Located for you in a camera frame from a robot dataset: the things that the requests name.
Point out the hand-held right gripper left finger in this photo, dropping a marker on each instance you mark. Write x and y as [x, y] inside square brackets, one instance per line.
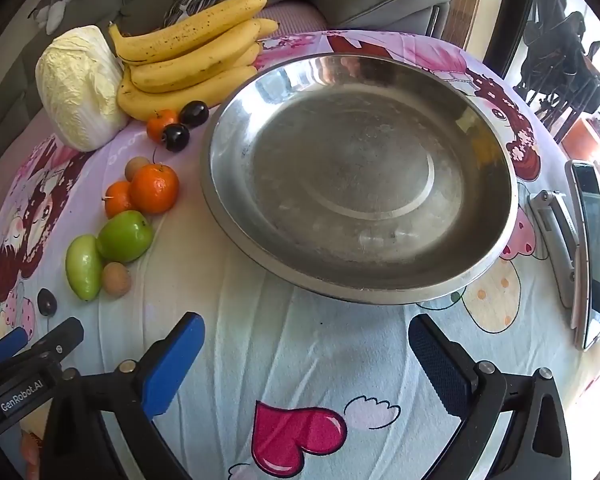
[175, 365]

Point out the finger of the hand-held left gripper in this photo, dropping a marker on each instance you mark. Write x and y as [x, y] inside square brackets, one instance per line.
[7, 344]
[60, 336]

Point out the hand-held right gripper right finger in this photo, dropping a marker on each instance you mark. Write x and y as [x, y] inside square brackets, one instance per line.
[437, 365]

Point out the dark red cherry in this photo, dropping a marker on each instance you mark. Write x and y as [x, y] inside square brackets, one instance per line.
[46, 301]
[176, 137]
[194, 113]

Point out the small green mango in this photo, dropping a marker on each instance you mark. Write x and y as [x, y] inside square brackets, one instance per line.
[83, 267]

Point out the brown longan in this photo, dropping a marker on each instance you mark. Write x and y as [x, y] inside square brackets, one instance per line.
[134, 167]
[116, 278]

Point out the green apple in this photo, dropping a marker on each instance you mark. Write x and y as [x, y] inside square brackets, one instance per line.
[125, 237]

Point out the small tangerine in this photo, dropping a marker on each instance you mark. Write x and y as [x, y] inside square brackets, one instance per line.
[117, 201]

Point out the large tangerine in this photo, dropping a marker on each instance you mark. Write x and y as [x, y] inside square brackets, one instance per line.
[154, 190]

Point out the stainless steel basin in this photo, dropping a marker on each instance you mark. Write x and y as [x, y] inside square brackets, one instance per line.
[360, 175]

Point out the tangerine with stem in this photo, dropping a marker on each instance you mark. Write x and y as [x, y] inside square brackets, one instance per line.
[157, 127]

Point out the pink printed tablecloth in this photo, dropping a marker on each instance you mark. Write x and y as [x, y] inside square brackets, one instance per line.
[305, 360]

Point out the silver phone stand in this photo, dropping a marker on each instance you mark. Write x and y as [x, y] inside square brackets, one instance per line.
[555, 240]

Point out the smartphone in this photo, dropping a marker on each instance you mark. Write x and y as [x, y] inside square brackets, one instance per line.
[592, 240]

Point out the napa cabbage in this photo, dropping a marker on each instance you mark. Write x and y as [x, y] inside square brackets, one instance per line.
[77, 90]

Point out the orange pot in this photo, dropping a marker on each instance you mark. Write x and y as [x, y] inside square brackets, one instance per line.
[585, 137]

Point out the black rack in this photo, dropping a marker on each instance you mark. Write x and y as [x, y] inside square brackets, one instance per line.
[560, 65]

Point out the brown woven curtain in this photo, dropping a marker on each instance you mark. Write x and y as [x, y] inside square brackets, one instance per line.
[480, 5]

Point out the dark door frame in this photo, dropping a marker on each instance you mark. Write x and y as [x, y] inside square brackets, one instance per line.
[517, 15]

